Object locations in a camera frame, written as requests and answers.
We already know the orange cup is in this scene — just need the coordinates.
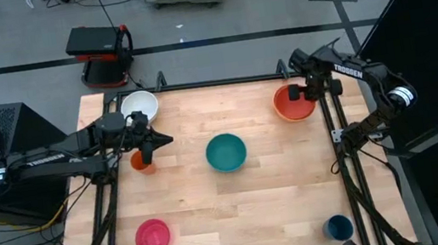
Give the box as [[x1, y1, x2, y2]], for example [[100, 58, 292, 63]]
[[128, 147, 157, 178]]

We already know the dark blue cup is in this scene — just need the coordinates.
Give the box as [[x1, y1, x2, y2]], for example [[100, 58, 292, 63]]
[[321, 212, 356, 244]]

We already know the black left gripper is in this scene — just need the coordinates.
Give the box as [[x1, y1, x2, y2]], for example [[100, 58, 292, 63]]
[[117, 106, 177, 168]]

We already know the teal bowl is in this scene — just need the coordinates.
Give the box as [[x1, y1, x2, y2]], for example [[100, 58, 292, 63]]
[[202, 130, 251, 176]]

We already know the black hanging cable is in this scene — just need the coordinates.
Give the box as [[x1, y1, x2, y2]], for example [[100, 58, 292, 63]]
[[92, 0, 122, 36]]

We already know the black frame bracket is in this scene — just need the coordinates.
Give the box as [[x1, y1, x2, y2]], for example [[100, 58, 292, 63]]
[[153, 69, 169, 93], [274, 57, 291, 79]]

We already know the white bowl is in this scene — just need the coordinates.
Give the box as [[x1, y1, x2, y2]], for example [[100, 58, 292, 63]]
[[118, 88, 162, 129]]

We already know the black perforated computer case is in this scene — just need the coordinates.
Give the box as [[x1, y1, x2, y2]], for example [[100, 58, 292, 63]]
[[0, 94, 80, 223]]

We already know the black and red cart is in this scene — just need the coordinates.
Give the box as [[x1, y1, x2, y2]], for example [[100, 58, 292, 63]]
[[62, 19, 139, 95]]

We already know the pink bowl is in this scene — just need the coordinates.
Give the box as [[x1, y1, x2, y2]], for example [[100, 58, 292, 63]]
[[132, 215, 173, 245]]

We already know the silver mounting plate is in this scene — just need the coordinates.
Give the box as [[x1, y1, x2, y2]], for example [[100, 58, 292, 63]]
[[330, 128, 345, 144]]

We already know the yellow floor cable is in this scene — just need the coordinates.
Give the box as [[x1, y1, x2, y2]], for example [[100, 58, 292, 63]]
[[0, 202, 70, 239]]

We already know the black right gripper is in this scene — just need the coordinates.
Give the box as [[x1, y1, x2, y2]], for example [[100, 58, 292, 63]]
[[285, 66, 345, 105]]

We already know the orange bowl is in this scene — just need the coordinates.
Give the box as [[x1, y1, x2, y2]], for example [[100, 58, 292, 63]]
[[270, 80, 320, 126]]

